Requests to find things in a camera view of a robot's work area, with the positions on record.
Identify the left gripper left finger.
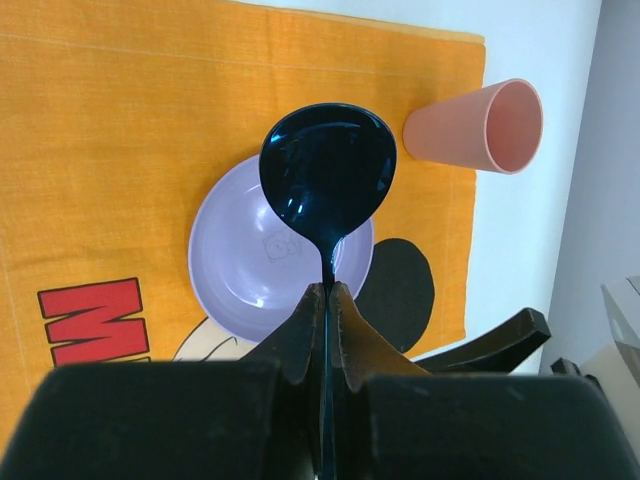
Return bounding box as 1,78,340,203
1,284,325,479

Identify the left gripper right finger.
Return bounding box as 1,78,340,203
329,283,638,479

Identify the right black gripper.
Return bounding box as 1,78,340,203
415,308,603,395

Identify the purple plastic plate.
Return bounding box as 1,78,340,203
187,153,376,344

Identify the pink plastic cup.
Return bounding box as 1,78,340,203
403,79,544,175

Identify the blue metal spoon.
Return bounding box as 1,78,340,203
259,103,397,479

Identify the orange cartoon mouse placemat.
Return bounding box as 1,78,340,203
1,1,486,440

